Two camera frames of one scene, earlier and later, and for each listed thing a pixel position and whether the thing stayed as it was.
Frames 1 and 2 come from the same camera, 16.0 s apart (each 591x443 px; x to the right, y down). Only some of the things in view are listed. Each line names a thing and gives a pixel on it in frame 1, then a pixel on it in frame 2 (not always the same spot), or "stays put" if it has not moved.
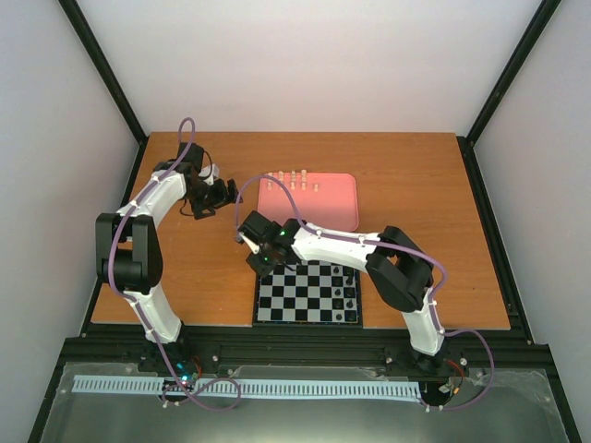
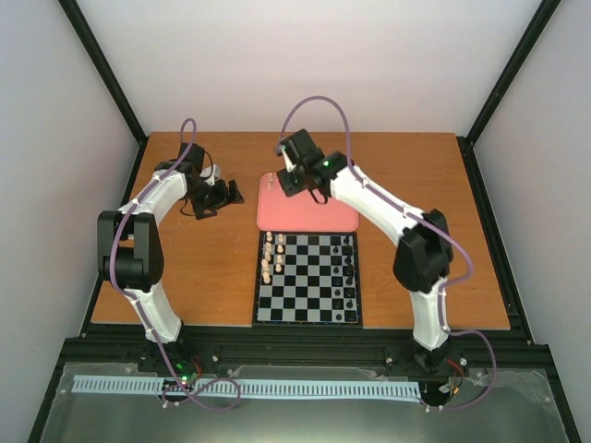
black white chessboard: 309,293 stays put
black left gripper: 221,198 stays put
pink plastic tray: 326,201 stays put
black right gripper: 262,269 to 287,187
